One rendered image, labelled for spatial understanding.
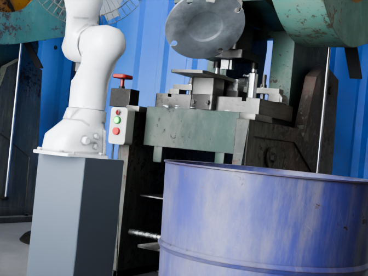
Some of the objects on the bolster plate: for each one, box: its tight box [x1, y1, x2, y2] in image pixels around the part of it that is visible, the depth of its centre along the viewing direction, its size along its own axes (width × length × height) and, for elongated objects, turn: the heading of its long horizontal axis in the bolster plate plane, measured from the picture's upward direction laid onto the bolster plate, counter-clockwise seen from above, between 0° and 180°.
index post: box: [246, 72, 258, 98], centre depth 247 cm, size 3×3×10 cm
